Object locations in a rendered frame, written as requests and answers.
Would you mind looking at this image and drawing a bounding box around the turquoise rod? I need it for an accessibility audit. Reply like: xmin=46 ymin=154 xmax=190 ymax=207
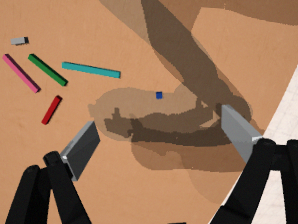
xmin=62 ymin=62 xmax=121 ymax=78

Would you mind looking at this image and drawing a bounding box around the red rod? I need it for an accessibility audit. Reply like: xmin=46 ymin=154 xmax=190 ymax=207
xmin=41 ymin=95 xmax=62 ymax=125

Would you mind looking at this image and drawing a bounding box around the small blue cube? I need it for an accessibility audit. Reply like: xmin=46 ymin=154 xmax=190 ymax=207
xmin=156 ymin=91 xmax=162 ymax=99

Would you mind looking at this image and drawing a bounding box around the green rod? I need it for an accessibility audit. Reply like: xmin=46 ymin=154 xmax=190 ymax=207
xmin=28 ymin=53 xmax=68 ymax=87

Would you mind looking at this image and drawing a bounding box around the grey rod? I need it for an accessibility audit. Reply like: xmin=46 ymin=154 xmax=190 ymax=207
xmin=10 ymin=37 xmax=29 ymax=45

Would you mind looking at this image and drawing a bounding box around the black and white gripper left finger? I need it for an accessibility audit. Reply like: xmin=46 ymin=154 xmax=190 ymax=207
xmin=5 ymin=121 xmax=100 ymax=224

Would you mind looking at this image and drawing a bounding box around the pink rod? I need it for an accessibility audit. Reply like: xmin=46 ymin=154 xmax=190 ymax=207
xmin=2 ymin=54 xmax=41 ymax=93

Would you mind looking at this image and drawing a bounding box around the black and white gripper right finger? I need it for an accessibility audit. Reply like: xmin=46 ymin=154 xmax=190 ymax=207
xmin=210 ymin=104 xmax=298 ymax=224

